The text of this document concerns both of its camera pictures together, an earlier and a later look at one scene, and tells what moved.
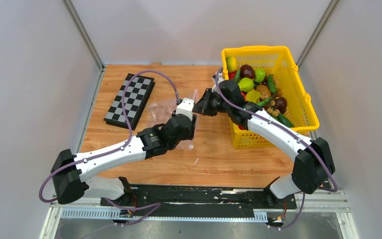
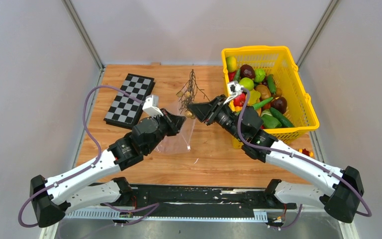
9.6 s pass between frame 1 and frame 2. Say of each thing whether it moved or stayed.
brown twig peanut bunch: moved
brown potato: stayed
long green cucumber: stayed
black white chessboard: stayed
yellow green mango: stayed
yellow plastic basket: stayed
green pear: stayed
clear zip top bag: moved
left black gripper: moved
